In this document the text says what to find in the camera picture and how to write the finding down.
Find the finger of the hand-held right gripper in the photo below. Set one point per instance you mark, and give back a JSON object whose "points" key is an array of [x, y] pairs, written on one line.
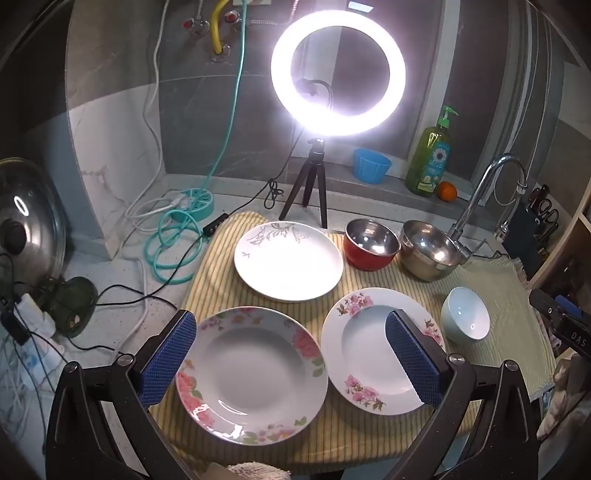
{"points": [[545, 302]]}

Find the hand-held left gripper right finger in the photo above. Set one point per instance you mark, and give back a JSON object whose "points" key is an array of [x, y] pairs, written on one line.
{"points": [[415, 360]]}

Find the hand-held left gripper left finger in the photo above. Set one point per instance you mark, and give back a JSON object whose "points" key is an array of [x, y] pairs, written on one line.
{"points": [[168, 355]]}

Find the plate with small pink flowers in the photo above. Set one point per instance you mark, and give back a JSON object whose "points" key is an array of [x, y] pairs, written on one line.
{"points": [[364, 350]]}

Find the plate with large pink flowers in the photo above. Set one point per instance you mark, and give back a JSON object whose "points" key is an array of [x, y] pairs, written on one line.
{"points": [[258, 369]]}

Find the plain steel bowl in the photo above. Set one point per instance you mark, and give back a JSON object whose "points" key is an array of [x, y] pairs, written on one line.
{"points": [[429, 249]]}

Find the white plate with leaf print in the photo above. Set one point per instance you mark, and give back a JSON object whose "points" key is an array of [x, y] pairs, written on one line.
{"points": [[286, 263]]}

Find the green striped cloth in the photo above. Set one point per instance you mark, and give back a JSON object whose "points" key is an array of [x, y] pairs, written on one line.
{"points": [[508, 323]]}

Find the light blue ceramic bowl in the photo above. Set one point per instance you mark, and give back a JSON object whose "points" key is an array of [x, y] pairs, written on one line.
{"points": [[464, 318]]}

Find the yellow striped towel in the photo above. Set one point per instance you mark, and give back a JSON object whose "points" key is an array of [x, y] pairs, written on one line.
{"points": [[217, 286]]}

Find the knife block with scissors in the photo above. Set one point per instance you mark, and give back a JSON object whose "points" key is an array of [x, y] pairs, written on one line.
{"points": [[545, 217]]}

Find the dark green stand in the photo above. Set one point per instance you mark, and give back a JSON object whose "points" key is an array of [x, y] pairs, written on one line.
{"points": [[78, 300]]}

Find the red steel-lined bowl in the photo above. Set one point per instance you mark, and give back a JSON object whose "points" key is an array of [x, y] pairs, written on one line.
{"points": [[369, 261]]}

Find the chrome faucet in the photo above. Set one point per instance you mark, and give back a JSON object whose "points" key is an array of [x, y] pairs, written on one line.
{"points": [[468, 207]]}

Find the white charger plugs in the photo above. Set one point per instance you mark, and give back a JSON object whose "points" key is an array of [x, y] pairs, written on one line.
{"points": [[34, 314]]}

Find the white power strip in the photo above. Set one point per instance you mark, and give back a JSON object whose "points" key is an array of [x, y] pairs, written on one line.
{"points": [[27, 364]]}

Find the person's fluffy beige clothing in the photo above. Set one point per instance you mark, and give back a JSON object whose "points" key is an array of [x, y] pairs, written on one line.
{"points": [[256, 471]]}

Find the orange fruit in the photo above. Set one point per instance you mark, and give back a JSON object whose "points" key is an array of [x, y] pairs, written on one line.
{"points": [[447, 191]]}

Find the black plug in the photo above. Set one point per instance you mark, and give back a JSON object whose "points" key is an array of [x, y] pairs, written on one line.
{"points": [[14, 325]]}

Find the green dish soap bottle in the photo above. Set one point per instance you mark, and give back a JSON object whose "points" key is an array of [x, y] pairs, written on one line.
{"points": [[429, 161]]}

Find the steel pot lid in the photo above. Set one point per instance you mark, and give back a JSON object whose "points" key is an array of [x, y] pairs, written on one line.
{"points": [[37, 217]]}

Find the blue ribbed silicone cup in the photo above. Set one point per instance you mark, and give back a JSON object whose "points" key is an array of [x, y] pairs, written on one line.
{"points": [[371, 168]]}

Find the black mini tripod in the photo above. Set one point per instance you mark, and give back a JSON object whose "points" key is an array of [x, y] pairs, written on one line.
{"points": [[316, 157]]}

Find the beige cabinet frame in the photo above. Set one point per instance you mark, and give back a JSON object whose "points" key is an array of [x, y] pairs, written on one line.
{"points": [[572, 235]]}

